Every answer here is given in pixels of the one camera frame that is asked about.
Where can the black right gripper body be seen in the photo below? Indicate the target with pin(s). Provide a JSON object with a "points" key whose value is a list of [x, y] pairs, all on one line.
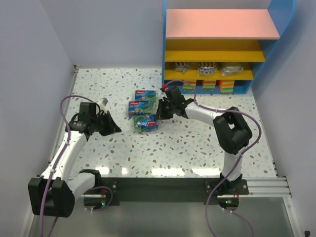
{"points": [[166, 108]]}

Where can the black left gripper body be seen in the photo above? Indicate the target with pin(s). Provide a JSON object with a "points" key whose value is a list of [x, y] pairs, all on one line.
{"points": [[105, 125]]}

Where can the Vileda sponge pack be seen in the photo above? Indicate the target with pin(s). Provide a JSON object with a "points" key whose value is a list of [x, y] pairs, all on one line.
{"points": [[145, 95], [145, 123], [136, 108]]}

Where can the pink striped sponge pack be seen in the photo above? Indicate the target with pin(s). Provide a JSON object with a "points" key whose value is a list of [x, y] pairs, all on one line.
{"points": [[181, 66], [207, 68]]}

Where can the Scrub Daddy sponge small pack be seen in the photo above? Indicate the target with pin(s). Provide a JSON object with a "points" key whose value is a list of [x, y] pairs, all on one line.
{"points": [[226, 86]]}

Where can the grey mesh sponge pack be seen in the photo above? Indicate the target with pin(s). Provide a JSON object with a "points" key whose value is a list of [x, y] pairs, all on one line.
{"points": [[230, 68]]}

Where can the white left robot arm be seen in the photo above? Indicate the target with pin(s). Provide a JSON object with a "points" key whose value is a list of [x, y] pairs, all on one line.
{"points": [[53, 193]]}

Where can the blue shelf unit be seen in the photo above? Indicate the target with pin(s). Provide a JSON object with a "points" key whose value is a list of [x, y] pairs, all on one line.
{"points": [[246, 36]]}

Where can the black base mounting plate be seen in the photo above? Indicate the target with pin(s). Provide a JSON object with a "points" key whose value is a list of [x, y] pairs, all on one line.
{"points": [[151, 190]]}

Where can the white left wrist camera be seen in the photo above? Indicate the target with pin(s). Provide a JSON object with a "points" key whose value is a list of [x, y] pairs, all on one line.
{"points": [[102, 104]]}

